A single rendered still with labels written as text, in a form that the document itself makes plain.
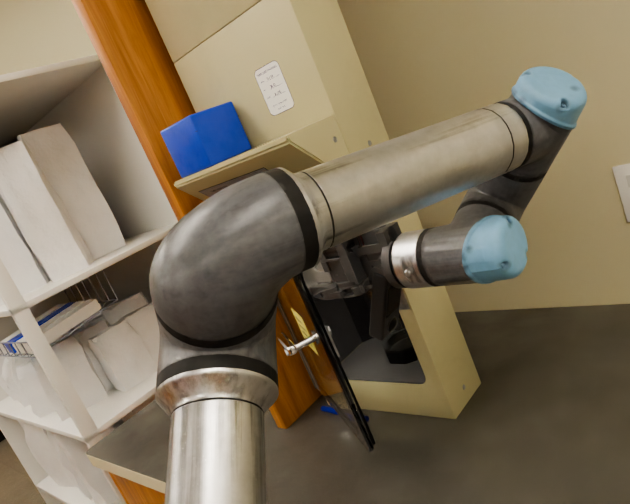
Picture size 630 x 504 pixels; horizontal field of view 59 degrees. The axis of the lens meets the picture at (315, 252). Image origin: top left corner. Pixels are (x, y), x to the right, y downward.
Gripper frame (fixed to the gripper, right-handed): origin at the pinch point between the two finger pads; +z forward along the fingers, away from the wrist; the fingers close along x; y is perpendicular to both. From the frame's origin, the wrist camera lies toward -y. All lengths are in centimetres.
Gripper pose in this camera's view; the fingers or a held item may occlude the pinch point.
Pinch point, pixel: (308, 286)
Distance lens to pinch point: 88.0
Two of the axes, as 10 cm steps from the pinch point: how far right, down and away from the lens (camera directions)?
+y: -3.8, -9.0, -2.2
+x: -6.1, 4.3, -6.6
